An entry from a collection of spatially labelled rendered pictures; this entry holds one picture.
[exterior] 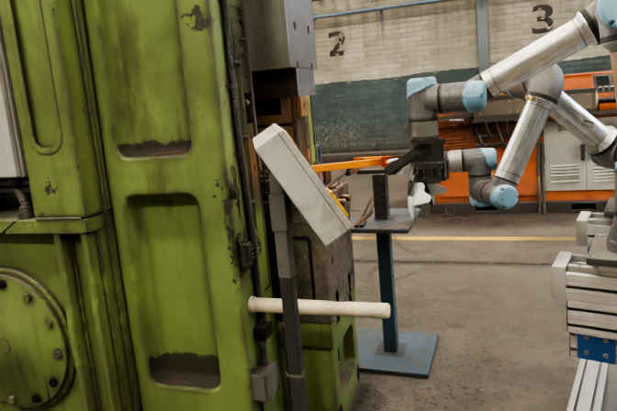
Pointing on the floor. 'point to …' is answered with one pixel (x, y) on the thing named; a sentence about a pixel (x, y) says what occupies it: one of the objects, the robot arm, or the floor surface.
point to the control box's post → (284, 242)
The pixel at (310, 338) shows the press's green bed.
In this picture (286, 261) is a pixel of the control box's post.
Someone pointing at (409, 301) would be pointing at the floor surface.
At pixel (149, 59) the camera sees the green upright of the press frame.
